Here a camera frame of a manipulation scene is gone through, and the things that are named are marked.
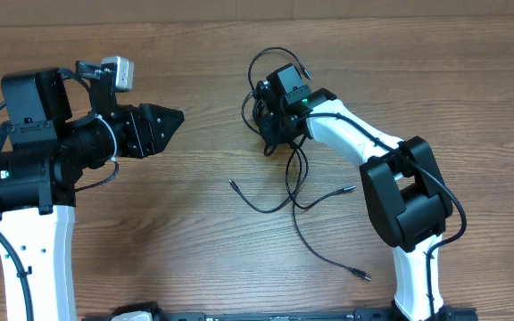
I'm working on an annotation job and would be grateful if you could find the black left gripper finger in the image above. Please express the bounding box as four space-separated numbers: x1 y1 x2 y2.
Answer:
146 129 172 156
139 103 185 138

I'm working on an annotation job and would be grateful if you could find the thin black USB cable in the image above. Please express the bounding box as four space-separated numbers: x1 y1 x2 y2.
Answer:
228 46 372 283

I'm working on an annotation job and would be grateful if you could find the black USB cable thick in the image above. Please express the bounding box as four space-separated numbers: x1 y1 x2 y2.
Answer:
241 80 311 157

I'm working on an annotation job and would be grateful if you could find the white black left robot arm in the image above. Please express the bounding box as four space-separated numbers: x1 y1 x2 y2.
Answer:
0 62 185 320

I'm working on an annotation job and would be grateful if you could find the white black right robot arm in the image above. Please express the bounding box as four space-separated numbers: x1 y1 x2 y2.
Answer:
244 64 458 320

